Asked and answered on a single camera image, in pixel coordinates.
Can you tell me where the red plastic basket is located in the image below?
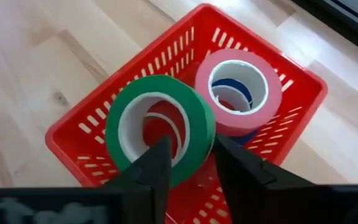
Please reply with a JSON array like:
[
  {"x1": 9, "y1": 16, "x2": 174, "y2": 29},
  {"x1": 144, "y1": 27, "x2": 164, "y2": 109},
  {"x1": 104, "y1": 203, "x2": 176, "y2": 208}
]
[{"x1": 44, "y1": 2, "x2": 329, "y2": 224}]

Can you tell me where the pink tape roll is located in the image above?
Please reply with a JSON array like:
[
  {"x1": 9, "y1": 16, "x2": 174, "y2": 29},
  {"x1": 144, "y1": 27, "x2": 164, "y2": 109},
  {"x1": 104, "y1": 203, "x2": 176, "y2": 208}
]
[{"x1": 194, "y1": 49, "x2": 283, "y2": 138}]

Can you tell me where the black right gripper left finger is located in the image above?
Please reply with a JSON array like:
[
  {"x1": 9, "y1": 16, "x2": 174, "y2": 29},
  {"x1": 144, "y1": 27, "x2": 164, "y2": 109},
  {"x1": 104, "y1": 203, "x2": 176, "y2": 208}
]
[{"x1": 0, "y1": 135, "x2": 173, "y2": 224}]

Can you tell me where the green tape roll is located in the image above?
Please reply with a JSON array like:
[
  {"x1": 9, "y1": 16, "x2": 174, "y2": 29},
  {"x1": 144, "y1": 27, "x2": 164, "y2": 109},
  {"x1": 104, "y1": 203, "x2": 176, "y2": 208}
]
[{"x1": 105, "y1": 74, "x2": 217, "y2": 189}]

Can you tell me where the blue tape roll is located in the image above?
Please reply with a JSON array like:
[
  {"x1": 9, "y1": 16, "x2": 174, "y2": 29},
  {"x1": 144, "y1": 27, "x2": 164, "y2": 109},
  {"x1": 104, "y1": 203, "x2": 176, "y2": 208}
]
[{"x1": 211, "y1": 77, "x2": 259, "y2": 146}]

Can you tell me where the black table frame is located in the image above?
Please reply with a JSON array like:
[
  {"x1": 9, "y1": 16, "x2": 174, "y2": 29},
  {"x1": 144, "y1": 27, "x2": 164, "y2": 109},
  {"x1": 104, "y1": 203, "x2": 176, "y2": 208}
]
[{"x1": 290, "y1": 0, "x2": 358, "y2": 60}]

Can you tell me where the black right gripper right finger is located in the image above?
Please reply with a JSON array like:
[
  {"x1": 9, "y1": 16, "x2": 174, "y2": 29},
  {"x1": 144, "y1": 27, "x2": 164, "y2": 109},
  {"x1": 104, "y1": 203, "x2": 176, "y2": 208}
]
[{"x1": 212, "y1": 134, "x2": 358, "y2": 224}]

